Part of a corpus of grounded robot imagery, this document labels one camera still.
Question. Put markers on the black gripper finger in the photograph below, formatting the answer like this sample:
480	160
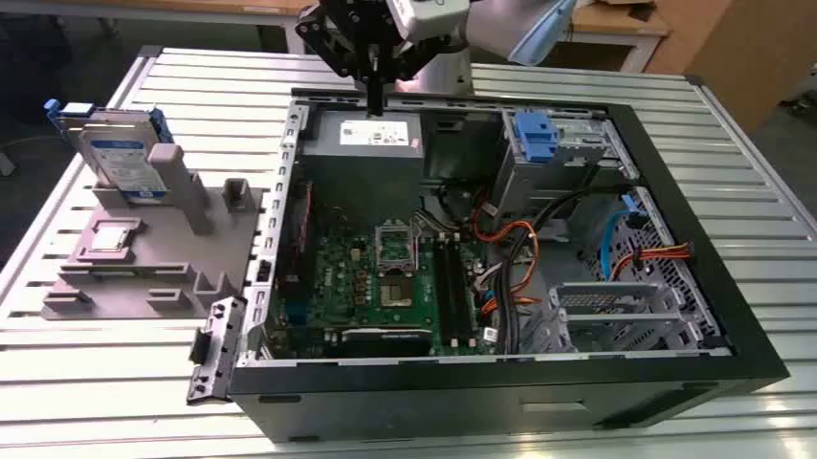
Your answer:
415	62
326	45

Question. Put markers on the hard disk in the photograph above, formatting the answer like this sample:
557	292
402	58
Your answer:
121	162

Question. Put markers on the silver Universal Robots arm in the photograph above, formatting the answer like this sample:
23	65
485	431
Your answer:
487	26

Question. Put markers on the metal disk bay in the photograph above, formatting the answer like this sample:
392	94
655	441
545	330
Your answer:
606	287

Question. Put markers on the blue plastic bay latch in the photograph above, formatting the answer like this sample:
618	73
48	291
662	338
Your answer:
535	136

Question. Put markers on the grey power supply unit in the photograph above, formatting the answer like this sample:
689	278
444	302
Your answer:
363	181

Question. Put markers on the black table corner cap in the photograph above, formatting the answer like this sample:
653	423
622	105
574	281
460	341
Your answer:
149	51
695	80

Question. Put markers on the metal optical drive bay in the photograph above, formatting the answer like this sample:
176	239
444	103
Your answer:
530	181

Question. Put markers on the green motherboard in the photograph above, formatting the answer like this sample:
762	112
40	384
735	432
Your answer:
344	248

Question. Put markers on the black RAM slot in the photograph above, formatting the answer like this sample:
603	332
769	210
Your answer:
444	287
460	287

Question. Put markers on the grey parts rack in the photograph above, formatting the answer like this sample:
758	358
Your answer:
191	248

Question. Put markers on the CPU socket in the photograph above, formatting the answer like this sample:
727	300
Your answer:
396	292

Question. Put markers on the silver CPU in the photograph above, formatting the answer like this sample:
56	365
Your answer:
109	239

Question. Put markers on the brown wooden cabinet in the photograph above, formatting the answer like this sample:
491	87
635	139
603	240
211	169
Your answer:
753	57

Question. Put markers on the blue expansion slot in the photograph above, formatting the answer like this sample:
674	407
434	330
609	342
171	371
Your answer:
298	313

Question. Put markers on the green RAM stick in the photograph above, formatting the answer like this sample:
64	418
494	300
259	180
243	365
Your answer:
121	271

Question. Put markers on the black graphics card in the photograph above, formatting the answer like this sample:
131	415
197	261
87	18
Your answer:
383	337

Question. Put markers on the office chair base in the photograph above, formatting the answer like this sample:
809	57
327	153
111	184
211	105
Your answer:
801	98

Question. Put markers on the black expansion card retainer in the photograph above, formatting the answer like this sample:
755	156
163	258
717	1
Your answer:
220	344

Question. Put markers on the black open PC case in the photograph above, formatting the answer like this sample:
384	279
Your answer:
446	406

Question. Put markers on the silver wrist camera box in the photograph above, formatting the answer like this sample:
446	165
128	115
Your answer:
427	19

